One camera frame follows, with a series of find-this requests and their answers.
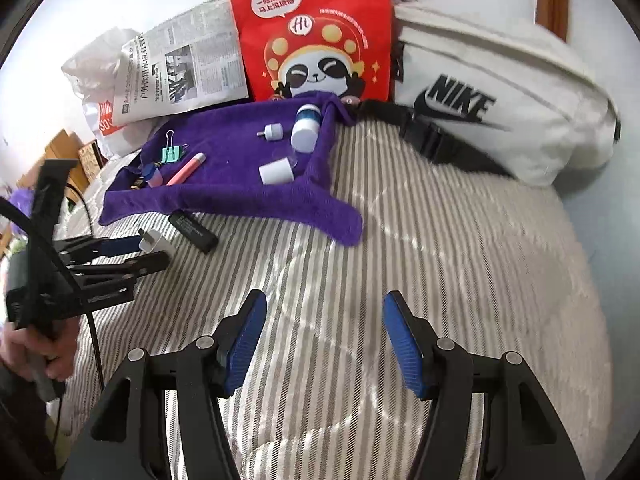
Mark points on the white cylindrical cap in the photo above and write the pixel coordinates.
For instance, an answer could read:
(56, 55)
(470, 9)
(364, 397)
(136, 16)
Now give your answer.
(275, 172)

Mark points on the white shopping bag orange logo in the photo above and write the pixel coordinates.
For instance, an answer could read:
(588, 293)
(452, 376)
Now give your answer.
(95, 80)

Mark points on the brown wooden furniture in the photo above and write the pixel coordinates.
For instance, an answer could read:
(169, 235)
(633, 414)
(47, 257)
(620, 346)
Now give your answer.
(65, 147)

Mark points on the white and blue bottle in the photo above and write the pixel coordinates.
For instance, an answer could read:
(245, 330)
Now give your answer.
(306, 130)

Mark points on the striped bed sheet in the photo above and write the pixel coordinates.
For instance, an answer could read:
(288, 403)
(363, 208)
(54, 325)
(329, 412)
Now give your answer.
(400, 240)

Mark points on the black box with gold print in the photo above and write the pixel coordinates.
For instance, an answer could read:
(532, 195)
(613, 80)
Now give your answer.
(137, 183)

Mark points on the newspaper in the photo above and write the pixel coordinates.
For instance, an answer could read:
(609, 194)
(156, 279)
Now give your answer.
(180, 70)

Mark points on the green binder clip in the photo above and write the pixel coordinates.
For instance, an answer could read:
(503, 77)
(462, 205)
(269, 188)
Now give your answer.
(172, 154)

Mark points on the pink pen-shaped tool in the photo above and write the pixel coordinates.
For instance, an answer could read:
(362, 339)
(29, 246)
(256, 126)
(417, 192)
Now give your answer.
(186, 169)

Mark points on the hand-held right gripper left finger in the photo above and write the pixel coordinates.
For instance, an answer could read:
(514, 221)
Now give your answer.
(245, 340)

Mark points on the pink jar with blue lid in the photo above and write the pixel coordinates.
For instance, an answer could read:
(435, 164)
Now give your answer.
(151, 175)

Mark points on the purple towel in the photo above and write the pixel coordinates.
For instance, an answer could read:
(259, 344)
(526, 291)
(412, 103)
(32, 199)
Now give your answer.
(235, 200)

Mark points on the person's left hand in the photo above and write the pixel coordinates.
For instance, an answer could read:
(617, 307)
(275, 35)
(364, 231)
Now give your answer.
(25, 352)

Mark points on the wooden frame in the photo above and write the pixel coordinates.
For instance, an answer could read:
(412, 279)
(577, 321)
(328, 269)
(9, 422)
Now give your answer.
(552, 0)

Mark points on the white charger plug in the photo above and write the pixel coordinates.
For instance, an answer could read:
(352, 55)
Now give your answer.
(156, 243)

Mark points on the red paper bag with panda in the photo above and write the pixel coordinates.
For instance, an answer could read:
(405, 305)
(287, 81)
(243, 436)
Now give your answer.
(310, 25)

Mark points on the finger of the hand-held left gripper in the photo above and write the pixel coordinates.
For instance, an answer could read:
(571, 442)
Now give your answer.
(145, 262)
(117, 246)

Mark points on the black rectangular stick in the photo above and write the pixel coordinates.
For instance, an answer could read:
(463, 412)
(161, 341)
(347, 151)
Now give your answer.
(195, 231)

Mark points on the person's left forearm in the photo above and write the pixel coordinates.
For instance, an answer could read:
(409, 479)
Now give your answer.
(22, 420)

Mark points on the white waist bag black logo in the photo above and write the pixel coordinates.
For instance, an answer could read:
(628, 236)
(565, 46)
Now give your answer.
(525, 85)

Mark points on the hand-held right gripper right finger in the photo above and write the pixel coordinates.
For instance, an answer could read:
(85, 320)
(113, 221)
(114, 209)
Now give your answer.
(405, 340)

